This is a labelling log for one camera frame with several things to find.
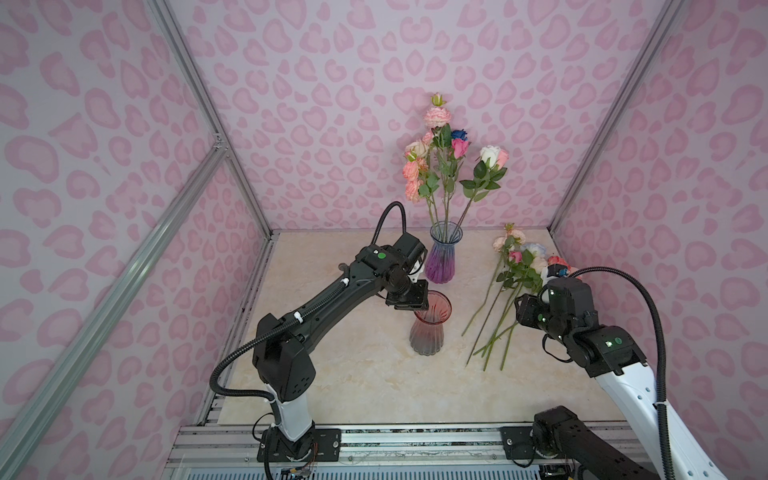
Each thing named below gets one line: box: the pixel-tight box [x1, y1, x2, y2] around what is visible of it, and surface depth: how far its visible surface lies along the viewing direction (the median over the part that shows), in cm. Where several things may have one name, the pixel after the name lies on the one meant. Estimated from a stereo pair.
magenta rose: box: [448, 140, 469, 228], surface depth 84 cm
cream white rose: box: [405, 140, 429, 159], surface depth 86 cm
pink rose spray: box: [402, 93, 452, 231], surface depth 84 cm
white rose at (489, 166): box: [450, 145, 510, 235], surface depth 82 cm
